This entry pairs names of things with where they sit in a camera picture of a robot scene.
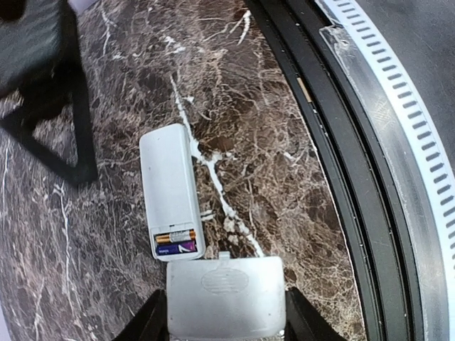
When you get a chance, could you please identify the white slotted cable duct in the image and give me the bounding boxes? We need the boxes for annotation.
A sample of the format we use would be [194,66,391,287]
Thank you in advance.
[314,0,455,221]

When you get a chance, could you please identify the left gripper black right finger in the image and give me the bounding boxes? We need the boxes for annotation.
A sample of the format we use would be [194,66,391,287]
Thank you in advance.
[284,287,346,341]

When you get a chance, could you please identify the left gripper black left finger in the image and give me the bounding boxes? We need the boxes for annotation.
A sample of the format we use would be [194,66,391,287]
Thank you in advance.
[115,289,169,341]

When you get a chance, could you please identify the battery with yellow tip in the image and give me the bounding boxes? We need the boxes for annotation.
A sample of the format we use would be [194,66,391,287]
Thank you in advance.
[154,229,196,244]

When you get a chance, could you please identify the white battery cover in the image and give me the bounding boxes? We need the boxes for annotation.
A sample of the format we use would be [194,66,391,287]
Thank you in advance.
[166,256,287,340]

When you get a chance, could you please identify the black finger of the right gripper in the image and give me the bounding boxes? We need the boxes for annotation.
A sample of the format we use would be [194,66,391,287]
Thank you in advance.
[1,1,98,185]

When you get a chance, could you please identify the black front rail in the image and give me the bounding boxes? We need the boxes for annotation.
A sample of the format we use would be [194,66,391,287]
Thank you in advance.
[247,1,424,340]

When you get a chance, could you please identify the battery with blue tip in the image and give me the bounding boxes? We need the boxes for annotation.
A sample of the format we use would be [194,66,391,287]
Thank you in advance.
[156,241,197,256]

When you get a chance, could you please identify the white remote control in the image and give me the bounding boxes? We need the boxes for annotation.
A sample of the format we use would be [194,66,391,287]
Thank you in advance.
[139,124,205,261]

